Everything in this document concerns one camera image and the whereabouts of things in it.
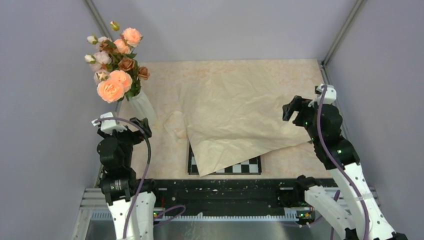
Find aluminium frame rail right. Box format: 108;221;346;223
317;0;367;186

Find aluminium front rail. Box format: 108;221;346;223
79;187;382;222

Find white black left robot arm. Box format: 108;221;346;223
92;112;161;240

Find black white checkerboard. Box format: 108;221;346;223
187;144;262;175

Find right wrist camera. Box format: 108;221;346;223
313;84;337;105

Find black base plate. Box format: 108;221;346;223
141;178;312;217

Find brown rose flower stem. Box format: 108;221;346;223
118;57;151;99

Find orange kraft wrapping paper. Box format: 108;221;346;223
179;68;309;176

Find orange rose flower stem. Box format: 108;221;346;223
113;27;144;54

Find pink rose flower stem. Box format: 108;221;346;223
96;70;132;103

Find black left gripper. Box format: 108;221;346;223
98;116;151;166

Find pale white rose flower stem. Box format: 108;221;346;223
86;35;112;52

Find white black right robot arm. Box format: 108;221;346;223
282;95;407;240

